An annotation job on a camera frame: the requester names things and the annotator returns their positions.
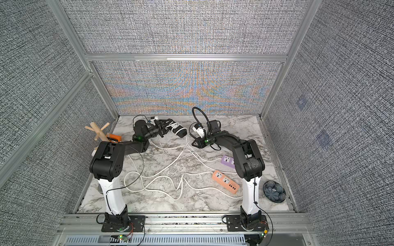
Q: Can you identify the purple power strip white cord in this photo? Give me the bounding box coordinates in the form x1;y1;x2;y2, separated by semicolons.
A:
127;144;239;179

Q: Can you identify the black and white power strip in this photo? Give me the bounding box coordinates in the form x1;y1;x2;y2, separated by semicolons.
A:
149;121;197;139

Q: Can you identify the pink power strip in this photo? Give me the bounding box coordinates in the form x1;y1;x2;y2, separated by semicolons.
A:
212;170;240;194

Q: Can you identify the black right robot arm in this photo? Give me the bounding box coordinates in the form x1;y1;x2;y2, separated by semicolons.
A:
192;120;265;224

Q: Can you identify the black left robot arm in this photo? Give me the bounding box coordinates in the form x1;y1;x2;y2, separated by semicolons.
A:
89;119;187;223

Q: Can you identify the orange box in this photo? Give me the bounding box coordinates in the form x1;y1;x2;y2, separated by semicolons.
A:
106;133;122;142

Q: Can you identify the wooden mug tree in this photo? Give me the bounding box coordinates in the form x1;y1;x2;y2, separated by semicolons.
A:
84;122;110;141

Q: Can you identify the dark blue bowl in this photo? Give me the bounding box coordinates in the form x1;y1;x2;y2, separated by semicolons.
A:
263;180;286;203

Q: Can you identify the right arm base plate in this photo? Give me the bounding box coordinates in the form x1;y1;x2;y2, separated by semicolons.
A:
223;214;269;233

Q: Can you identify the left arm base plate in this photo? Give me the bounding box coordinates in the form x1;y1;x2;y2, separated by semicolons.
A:
101;215;146;233

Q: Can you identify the aluminium front rail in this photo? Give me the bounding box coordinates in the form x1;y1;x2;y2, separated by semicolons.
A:
56;211;315;235

